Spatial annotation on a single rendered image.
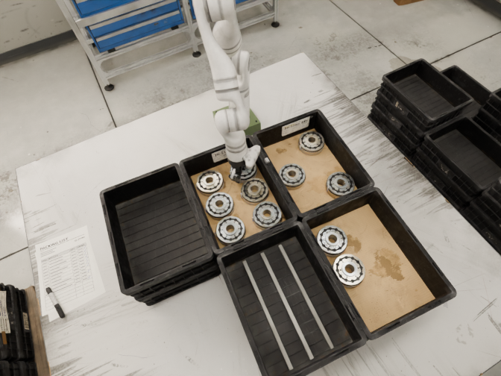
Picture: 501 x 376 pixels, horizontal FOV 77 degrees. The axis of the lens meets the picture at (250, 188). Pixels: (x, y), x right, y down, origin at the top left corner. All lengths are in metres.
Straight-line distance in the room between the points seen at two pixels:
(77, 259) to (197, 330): 0.56
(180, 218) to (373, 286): 0.71
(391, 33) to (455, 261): 2.49
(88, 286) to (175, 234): 0.40
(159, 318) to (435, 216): 1.13
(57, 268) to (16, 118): 2.04
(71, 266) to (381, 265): 1.15
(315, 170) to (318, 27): 2.32
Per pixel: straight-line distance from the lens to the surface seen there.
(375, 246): 1.18
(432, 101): 2.18
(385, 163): 1.53
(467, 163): 2.12
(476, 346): 1.37
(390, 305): 1.14
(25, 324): 2.13
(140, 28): 2.92
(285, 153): 1.31
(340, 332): 1.09
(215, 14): 0.94
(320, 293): 1.10
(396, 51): 3.30
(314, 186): 1.24
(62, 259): 1.49
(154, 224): 1.23
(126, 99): 2.97
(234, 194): 1.22
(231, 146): 1.03
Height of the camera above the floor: 1.89
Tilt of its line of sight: 60 degrees down
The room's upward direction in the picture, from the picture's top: 6 degrees counter-clockwise
